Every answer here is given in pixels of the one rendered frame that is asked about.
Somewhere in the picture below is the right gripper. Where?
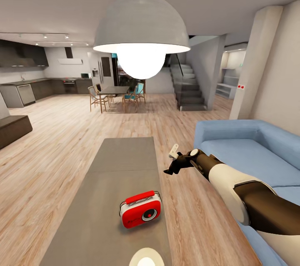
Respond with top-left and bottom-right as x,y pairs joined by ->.
164,152 -> 186,175

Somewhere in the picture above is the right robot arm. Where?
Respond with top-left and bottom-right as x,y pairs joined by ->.
164,144 -> 300,266

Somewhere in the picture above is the radio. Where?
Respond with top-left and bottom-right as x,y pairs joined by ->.
119,191 -> 162,229

